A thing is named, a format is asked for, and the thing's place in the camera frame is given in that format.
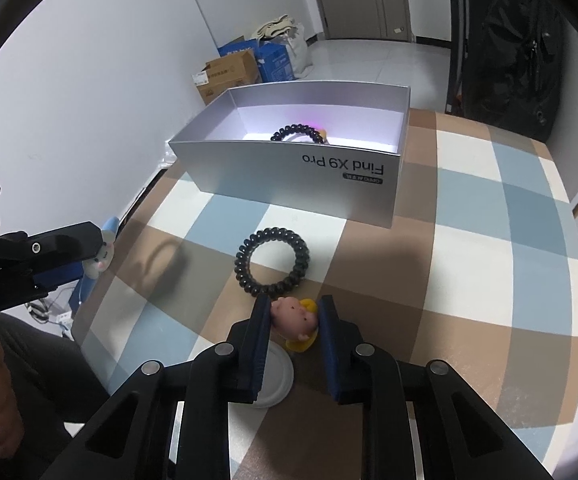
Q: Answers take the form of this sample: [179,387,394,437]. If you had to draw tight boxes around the white round badge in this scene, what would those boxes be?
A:
[190,341,296,409]

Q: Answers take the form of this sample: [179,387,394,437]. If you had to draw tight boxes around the pink pig toy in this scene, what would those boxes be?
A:
[270,297,319,353]

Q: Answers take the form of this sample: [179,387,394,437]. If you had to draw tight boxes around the checkered tablecloth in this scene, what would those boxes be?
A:
[73,110,578,470]

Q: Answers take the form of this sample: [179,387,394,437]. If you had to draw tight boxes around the brown cardboard box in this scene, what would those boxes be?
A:
[192,49,262,105]

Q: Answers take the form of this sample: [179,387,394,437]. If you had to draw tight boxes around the silver phone box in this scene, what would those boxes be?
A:
[170,80,410,228]

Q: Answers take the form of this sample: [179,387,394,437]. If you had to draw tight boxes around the blue cardboard box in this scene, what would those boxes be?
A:
[218,39,295,82]

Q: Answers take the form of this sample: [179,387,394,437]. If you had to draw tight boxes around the beige cloth bag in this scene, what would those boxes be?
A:
[254,14,313,79]

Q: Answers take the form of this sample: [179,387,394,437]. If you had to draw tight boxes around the black backpack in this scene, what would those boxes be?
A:
[462,0,564,142]

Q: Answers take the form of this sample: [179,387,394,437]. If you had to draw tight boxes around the black metal stand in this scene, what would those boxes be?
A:
[445,0,469,115]

